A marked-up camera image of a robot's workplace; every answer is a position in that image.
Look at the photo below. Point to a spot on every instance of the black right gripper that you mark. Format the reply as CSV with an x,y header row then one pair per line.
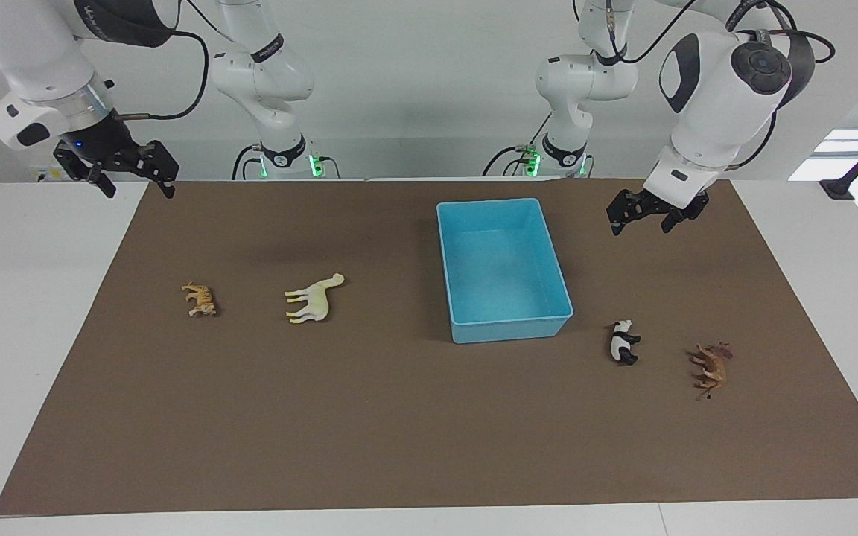
x,y
112,149

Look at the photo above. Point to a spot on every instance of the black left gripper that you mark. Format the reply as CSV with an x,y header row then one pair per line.
x,y
652,202

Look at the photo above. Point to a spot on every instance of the black and white panda toy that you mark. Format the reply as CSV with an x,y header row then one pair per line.
x,y
623,341

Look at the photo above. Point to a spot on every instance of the orange striped tiger toy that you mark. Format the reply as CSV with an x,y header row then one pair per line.
x,y
202,299

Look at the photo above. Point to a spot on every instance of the cream llama toy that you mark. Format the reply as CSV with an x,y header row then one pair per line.
x,y
313,300

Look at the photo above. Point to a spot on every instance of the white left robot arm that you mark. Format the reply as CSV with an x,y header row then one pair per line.
x,y
712,112

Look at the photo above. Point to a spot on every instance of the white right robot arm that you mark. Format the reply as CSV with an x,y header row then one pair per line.
x,y
34,52

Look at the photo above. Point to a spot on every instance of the light blue storage box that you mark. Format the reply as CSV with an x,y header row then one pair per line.
x,y
503,298

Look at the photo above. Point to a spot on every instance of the brown table mat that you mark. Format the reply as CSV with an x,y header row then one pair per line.
x,y
325,417

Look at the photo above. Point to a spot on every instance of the white wall outlet box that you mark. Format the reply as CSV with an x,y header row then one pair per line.
x,y
45,176

